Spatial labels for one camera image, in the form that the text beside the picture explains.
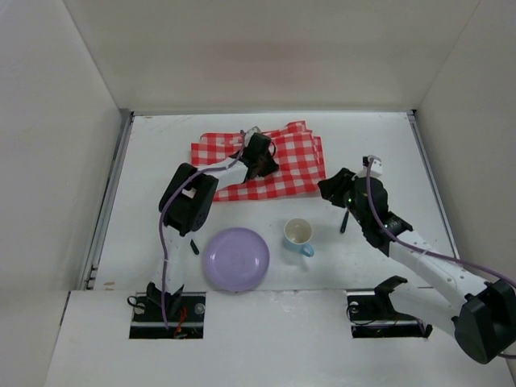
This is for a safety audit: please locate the gold knife green handle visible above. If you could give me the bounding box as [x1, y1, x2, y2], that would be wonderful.
[339, 210, 349, 235]

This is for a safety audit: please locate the red white checkered cloth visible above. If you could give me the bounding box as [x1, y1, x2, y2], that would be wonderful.
[190, 121, 326, 202]

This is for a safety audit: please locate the light blue mug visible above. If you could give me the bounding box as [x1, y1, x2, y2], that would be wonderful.
[283, 218, 314, 257]

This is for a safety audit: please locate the purple plastic plate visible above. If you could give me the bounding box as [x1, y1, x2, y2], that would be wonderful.
[202, 227, 270, 293]

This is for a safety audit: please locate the gold fork dark handle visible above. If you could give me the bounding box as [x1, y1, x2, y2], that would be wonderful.
[189, 240, 200, 256]

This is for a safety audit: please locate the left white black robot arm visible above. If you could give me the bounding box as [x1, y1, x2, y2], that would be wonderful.
[146, 127, 279, 319]

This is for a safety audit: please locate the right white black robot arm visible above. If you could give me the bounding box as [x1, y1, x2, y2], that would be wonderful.
[318, 167, 515, 364]

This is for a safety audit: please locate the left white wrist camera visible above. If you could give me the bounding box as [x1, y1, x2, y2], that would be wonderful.
[243, 126, 261, 138]

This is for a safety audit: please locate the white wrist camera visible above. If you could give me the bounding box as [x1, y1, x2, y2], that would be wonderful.
[243, 126, 261, 138]
[358, 155, 383, 179]

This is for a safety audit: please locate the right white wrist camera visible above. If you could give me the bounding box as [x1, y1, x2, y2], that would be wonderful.
[358, 155, 383, 179]

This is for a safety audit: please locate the right aluminium table rail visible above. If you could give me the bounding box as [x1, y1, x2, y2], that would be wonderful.
[406, 110, 460, 260]

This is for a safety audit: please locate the aluminium table rail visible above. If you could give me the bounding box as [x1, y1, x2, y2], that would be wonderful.
[77, 109, 134, 290]
[406, 110, 460, 260]

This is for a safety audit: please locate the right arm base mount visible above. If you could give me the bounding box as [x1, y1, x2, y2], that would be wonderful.
[346, 276, 433, 339]

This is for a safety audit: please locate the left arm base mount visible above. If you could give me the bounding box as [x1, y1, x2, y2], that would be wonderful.
[127, 283, 206, 340]

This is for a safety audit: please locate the left aluminium table rail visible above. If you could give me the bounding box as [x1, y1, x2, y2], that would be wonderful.
[77, 109, 134, 290]

